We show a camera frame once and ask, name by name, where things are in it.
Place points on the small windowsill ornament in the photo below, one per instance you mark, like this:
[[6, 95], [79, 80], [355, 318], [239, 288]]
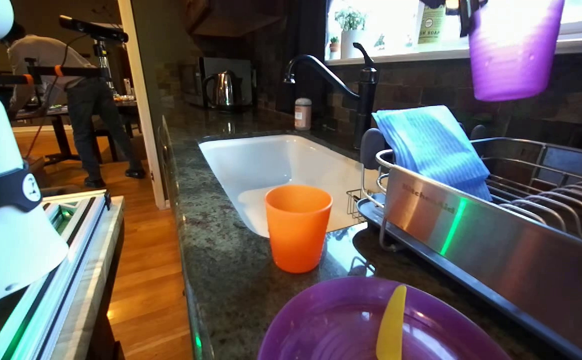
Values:
[[333, 49]]

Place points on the steel kettle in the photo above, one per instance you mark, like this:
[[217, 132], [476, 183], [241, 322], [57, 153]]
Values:
[[223, 91]]

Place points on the steel dish drying rack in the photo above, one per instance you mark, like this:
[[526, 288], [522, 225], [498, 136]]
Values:
[[502, 252]]

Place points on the yellow plastic utensil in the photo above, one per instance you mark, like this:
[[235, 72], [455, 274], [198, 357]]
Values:
[[391, 327]]

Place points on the white pot with green plant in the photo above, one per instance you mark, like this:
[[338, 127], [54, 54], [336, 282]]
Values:
[[349, 40]]

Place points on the blue dish cloth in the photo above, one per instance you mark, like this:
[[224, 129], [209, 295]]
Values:
[[430, 142]]

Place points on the orange label canister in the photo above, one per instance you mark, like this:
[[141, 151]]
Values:
[[303, 114]]

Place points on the green dish soap bottle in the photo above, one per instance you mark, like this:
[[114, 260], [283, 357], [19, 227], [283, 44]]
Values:
[[433, 22]]

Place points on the person in background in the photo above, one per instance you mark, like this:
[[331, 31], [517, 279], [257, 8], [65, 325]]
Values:
[[86, 107]]

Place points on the orange plastic cup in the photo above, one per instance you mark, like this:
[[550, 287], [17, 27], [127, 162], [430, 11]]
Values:
[[298, 231]]

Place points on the purple plastic cup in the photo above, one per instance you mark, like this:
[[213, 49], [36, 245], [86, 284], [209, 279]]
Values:
[[517, 53]]

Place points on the dark metal kitchen faucet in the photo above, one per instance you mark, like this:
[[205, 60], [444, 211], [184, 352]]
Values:
[[366, 93]]

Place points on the purple plastic plate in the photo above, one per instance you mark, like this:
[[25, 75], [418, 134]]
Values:
[[331, 327]]

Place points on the dark wooden table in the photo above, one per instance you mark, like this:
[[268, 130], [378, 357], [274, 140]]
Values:
[[60, 114]]

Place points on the metal robot stand frame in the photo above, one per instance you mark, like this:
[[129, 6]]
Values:
[[76, 266]]

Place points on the white window frame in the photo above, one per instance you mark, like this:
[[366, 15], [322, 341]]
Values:
[[396, 53]]

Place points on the white kitchen sink basin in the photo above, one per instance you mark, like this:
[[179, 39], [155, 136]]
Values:
[[271, 162]]

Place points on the white door frame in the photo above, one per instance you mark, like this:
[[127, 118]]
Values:
[[147, 120]]

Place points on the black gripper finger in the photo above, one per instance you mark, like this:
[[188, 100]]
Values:
[[470, 16]]

